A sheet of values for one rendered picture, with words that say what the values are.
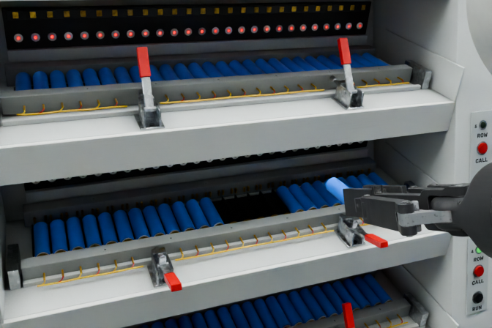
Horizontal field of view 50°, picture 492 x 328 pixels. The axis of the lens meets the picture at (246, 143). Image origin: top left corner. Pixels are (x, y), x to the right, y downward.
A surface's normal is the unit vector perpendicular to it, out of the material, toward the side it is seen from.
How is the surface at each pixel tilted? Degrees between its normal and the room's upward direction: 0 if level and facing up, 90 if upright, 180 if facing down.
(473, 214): 85
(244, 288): 109
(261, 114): 19
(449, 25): 90
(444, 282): 90
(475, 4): 102
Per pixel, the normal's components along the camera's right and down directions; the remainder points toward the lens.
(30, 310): 0.07, -0.89
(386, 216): -0.97, 0.11
